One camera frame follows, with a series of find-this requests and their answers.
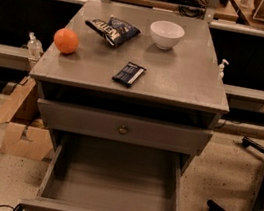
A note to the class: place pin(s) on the grey drawer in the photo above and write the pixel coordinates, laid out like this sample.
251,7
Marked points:
104,124
93,174

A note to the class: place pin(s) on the grey drawer cabinet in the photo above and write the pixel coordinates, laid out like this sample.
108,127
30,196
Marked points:
180,85

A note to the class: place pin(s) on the grey top drawer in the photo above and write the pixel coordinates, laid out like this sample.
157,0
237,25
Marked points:
104,124

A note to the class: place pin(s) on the dark blue snack packet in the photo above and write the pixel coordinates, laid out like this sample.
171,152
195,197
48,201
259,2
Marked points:
128,74

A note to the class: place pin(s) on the blue chip bag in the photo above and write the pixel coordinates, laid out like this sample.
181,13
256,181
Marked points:
115,31

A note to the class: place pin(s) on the white bowl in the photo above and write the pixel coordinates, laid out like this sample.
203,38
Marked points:
166,34

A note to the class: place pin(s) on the orange fruit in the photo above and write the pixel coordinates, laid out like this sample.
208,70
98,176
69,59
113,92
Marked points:
66,41

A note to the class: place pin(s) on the white pump bottle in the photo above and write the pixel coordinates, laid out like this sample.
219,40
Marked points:
224,63

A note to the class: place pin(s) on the brown cardboard box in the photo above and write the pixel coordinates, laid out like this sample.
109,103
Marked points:
25,134

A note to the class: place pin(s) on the clear bottle on ledge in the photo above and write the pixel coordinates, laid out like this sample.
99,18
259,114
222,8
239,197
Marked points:
34,46

